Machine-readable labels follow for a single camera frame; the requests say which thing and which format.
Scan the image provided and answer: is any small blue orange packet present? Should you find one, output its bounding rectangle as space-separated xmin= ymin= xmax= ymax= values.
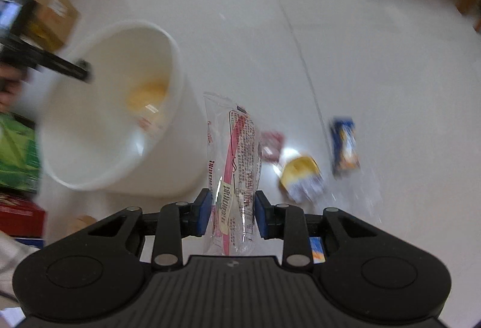
xmin=310 ymin=237 xmax=326 ymax=265

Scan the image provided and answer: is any pink snack wrapper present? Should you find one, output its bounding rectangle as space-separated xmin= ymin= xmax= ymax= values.
xmin=262 ymin=131 xmax=285 ymax=164

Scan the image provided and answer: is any white plastic bin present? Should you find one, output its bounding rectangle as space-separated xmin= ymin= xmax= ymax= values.
xmin=38 ymin=21 xmax=211 ymax=198

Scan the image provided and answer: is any small tan object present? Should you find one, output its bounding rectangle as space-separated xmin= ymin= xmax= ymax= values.
xmin=71 ymin=214 xmax=95 ymax=235

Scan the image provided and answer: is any red carton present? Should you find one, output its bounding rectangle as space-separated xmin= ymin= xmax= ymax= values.
xmin=0 ymin=193 xmax=46 ymax=238

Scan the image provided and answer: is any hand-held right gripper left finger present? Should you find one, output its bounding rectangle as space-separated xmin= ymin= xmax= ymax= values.
xmin=75 ymin=188 xmax=212 ymax=273

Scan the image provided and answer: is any clear wrapper with pink print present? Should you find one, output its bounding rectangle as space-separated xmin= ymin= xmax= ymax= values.
xmin=203 ymin=92 xmax=264 ymax=257

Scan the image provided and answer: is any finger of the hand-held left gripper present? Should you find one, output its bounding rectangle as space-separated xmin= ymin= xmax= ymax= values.
xmin=26 ymin=44 xmax=93 ymax=83

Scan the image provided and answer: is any brown cardboard box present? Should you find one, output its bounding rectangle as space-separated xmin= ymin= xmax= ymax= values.
xmin=23 ymin=0 xmax=81 ymax=51

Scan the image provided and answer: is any yellow snack packet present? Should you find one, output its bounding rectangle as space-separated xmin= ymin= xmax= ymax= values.
xmin=279 ymin=154 xmax=327 ymax=204

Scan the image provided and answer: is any blue snack packet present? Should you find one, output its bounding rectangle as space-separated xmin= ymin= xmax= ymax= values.
xmin=329 ymin=118 xmax=361 ymax=179

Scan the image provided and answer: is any person's left hand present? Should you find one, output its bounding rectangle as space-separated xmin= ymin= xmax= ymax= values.
xmin=0 ymin=67 xmax=30 ymax=113

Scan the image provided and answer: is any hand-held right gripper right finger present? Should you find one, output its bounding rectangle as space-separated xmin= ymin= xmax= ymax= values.
xmin=256 ymin=191 xmax=380 ymax=269

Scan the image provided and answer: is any green carton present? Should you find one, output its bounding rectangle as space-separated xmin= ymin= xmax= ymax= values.
xmin=0 ymin=113 xmax=41 ymax=194

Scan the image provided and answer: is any gold can lid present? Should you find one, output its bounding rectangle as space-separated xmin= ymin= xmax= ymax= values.
xmin=127 ymin=82 xmax=168 ymax=115

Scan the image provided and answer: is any light cloth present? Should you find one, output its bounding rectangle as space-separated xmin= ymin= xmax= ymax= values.
xmin=0 ymin=230 xmax=43 ymax=318

